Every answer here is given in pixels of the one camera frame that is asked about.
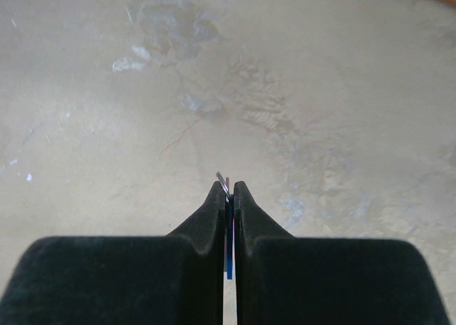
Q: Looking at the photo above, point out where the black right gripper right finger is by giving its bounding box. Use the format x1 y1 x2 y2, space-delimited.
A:
234 182 450 324

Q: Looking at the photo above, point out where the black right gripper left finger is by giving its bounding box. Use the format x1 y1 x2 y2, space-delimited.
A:
1 183 225 324

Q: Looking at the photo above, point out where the blue capped key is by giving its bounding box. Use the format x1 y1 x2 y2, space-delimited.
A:
224 195 234 280

